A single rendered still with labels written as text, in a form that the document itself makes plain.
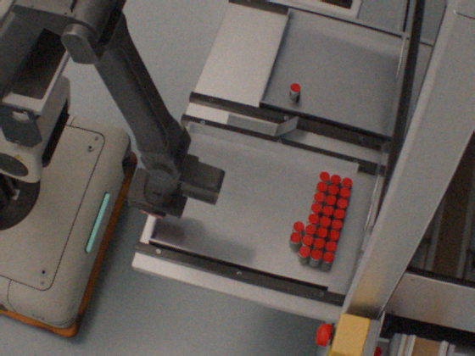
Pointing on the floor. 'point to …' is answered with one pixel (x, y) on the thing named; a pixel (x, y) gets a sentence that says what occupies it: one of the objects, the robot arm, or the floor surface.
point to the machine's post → (421, 164)
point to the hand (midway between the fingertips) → (154, 211)
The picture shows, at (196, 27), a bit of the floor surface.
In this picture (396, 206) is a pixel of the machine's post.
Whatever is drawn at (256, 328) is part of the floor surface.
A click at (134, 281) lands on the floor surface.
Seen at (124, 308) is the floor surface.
